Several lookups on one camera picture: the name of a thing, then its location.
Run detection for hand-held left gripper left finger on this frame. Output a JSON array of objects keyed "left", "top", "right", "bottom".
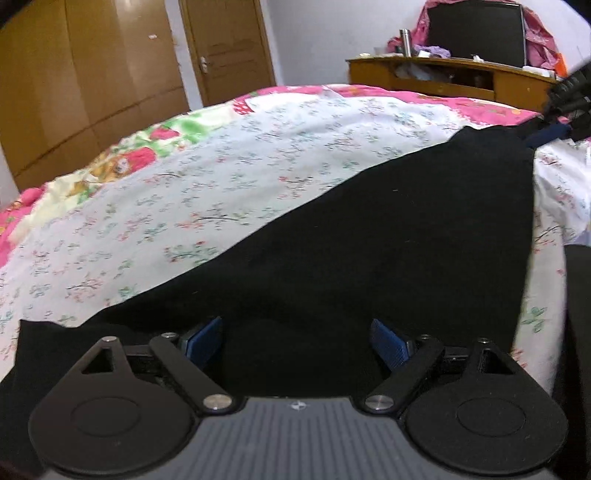
[{"left": 78, "top": 316, "right": 232, "bottom": 414}]

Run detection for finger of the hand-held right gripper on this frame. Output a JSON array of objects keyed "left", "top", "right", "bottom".
[
  {"left": 524, "top": 113, "right": 591, "bottom": 149},
  {"left": 541, "top": 61, "right": 591, "bottom": 124}
]

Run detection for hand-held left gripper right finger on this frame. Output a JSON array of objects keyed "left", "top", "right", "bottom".
[{"left": 360, "top": 318, "right": 521, "bottom": 414}]

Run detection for black pants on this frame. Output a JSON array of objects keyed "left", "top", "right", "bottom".
[{"left": 0, "top": 123, "right": 546, "bottom": 467}]

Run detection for black television with pink cover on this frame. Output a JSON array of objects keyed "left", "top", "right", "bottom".
[{"left": 387, "top": 0, "right": 568, "bottom": 77}]

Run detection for wooden cabinet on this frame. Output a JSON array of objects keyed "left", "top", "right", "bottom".
[{"left": 345, "top": 54, "right": 563, "bottom": 113}]

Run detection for floral printed blanket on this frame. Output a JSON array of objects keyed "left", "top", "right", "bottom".
[{"left": 0, "top": 83, "right": 591, "bottom": 398}]

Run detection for person's dark clothing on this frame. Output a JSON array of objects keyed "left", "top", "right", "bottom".
[{"left": 550, "top": 244, "right": 591, "bottom": 480}]

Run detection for wooden wardrobe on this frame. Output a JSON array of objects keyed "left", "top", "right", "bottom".
[{"left": 0, "top": 0, "right": 191, "bottom": 191}]

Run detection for wooden door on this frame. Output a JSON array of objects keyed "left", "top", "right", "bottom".
[{"left": 178, "top": 0, "right": 278, "bottom": 108}]

